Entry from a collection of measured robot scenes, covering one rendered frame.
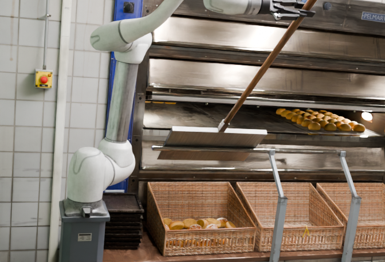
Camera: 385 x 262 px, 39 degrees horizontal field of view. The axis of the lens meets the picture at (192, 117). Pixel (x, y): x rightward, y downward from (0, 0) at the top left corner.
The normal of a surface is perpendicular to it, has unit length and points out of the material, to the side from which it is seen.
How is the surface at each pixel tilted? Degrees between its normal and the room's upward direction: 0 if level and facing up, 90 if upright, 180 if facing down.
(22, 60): 90
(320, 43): 70
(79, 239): 90
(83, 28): 90
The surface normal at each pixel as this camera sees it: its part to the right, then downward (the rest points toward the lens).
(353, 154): 0.30, -0.14
